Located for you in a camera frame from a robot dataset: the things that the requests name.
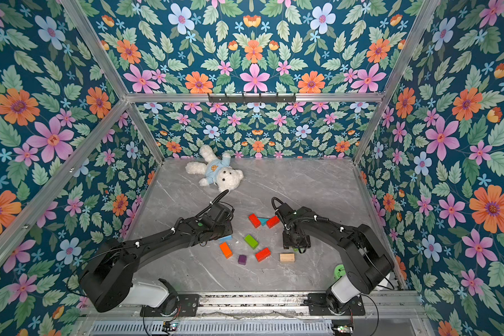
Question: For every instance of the right small circuit board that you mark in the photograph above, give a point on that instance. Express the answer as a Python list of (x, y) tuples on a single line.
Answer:
[(343, 328)]

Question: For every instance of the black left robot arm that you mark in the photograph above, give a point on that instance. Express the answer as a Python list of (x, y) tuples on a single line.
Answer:
[(108, 279)]

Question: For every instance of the teal triangle block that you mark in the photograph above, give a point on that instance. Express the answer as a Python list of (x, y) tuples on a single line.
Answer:
[(263, 220)]

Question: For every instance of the green block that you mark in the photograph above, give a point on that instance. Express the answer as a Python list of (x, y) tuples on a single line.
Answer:
[(251, 241)]

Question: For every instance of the natural wood block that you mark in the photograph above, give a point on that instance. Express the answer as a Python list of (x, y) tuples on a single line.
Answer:
[(287, 258)]

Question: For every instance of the light blue block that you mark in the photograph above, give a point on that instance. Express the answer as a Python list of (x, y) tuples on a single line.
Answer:
[(225, 239)]

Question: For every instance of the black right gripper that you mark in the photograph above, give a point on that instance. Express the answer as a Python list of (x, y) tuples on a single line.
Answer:
[(296, 239)]

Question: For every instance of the orange block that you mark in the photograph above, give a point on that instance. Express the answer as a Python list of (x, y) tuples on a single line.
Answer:
[(225, 249)]

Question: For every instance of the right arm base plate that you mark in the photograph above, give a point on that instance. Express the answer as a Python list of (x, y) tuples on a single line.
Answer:
[(322, 304)]

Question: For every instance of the black hook rail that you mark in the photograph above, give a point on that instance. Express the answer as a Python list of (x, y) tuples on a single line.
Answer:
[(252, 98)]

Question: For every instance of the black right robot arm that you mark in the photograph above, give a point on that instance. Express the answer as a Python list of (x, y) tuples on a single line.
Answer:
[(366, 261)]

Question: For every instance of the purple cube block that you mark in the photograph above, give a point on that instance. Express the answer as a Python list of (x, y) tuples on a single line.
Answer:
[(242, 259)]

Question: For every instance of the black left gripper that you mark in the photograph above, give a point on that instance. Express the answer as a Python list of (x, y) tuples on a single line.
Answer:
[(229, 228)]

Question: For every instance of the white teddy bear blue shirt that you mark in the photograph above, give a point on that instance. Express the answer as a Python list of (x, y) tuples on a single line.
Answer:
[(216, 171)]

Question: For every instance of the aluminium front rail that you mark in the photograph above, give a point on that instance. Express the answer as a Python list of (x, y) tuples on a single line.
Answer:
[(289, 305)]

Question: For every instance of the left small circuit board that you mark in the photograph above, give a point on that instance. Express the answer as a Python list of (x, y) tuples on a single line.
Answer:
[(170, 326)]

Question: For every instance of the small circuit board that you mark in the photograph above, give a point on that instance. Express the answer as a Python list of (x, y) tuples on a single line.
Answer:
[(170, 326), (343, 328)]

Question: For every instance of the white vented cable duct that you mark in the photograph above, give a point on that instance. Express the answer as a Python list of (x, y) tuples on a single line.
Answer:
[(215, 327)]

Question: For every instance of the red block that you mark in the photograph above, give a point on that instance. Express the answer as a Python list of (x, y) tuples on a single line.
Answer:
[(263, 254), (255, 221), (272, 222)]

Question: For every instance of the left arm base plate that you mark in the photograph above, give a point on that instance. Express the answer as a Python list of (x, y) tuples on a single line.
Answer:
[(185, 304)]

